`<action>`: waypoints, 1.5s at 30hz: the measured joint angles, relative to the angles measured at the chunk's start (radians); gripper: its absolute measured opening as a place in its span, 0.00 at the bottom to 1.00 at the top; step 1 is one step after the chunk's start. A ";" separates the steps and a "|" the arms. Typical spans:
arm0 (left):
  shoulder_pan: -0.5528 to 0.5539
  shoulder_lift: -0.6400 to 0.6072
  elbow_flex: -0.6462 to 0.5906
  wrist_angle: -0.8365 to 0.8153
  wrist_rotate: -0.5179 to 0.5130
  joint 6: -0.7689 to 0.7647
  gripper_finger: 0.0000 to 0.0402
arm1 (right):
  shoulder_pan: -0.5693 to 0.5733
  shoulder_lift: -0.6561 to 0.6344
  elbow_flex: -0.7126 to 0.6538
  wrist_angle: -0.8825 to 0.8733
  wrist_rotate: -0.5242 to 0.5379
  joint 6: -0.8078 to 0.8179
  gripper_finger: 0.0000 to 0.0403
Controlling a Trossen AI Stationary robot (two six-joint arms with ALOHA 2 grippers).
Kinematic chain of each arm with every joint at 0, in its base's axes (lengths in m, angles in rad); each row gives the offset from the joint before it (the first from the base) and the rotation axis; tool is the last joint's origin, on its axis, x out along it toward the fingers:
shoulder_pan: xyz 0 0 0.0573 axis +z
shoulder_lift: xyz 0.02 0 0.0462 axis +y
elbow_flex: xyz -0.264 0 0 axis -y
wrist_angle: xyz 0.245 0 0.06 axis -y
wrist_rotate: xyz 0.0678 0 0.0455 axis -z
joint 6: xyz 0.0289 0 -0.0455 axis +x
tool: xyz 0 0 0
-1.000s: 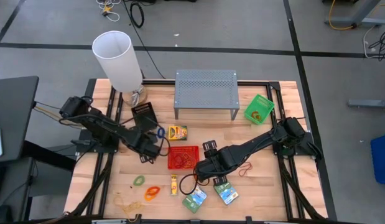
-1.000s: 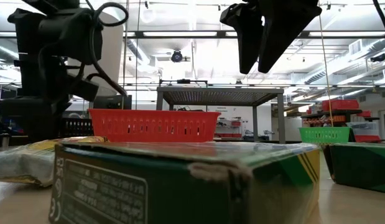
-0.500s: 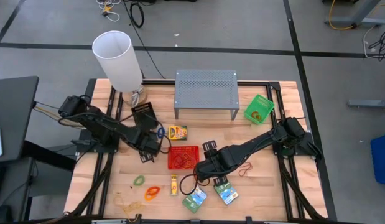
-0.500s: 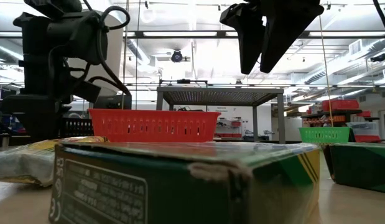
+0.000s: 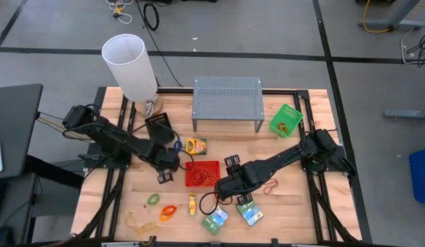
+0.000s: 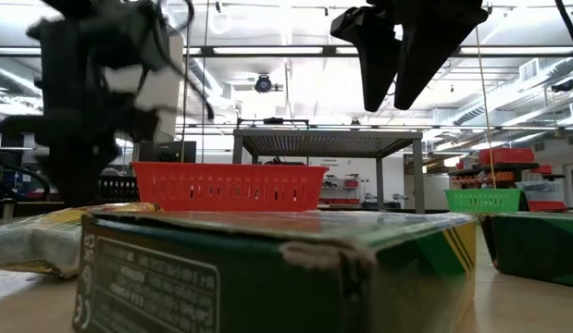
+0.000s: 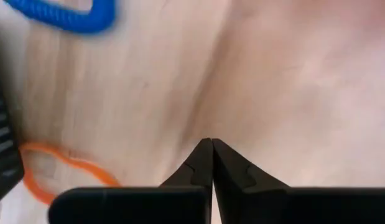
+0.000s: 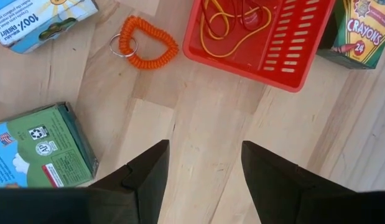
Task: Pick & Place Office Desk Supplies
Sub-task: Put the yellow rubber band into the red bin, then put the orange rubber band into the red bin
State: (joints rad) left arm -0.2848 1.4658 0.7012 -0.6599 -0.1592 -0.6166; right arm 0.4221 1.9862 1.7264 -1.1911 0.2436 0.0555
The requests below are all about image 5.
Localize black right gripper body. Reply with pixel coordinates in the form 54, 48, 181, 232
214, 166, 254, 202

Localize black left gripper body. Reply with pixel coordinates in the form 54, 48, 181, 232
148, 145, 181, 172

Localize green blue crayon box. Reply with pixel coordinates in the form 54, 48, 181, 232
235, 200, 265, 228
200, 204, 230, 237

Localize red thin rubber band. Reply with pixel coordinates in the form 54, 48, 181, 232
262, 178, 279, 196
190, 169, 213, 187

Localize yellow thin rubber band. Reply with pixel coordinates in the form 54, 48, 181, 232
125, 213, 161, 238
198, 167, 218, 187

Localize red plastic basket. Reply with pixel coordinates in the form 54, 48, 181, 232
185, 160, 221, 188

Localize black plastic basket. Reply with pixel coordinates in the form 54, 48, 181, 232
144, 112, 176, 145

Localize yellow-fronted crayon box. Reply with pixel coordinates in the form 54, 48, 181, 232
185, 138, 208, 156

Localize snack bag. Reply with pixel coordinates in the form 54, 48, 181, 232
187, 191, 198, 217

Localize green plastic basket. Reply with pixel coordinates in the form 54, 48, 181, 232
269, 103, 304, 139

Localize black side desk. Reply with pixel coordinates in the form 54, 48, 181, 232
0, 83, 44, 183

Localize grey perforated metal shelf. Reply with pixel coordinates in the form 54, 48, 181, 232
191, 75, 266, 134

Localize white cylindrical table lamp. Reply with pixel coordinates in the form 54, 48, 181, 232
101, 33, 163, 119

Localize grey floor foot bar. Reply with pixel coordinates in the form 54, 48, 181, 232
384, 108, 425, 120

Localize blue storage bin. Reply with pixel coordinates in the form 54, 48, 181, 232
408, 143, 425, 206

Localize grey table stand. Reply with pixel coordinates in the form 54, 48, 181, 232
357, 0, 425, 30

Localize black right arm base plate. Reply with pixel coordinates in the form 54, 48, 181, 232
300, 145, 347, 172

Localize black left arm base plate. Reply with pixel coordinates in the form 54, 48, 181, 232
84, 142, 133, 169

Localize black lamp cord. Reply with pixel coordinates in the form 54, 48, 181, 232
134, 0, 184, 89

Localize left arm supply cables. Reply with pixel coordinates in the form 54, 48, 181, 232
38, 111, 96, 142

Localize black coiled floor cable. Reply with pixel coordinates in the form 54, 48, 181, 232
143, 1, 161, 32

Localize white floor cable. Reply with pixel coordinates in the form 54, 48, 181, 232
105, 0, 135, 25

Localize yellow floor cable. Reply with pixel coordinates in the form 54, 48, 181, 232
362, 0, 393, 35

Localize black floor cable tangle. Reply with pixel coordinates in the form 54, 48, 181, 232
406, 28, 425, 68

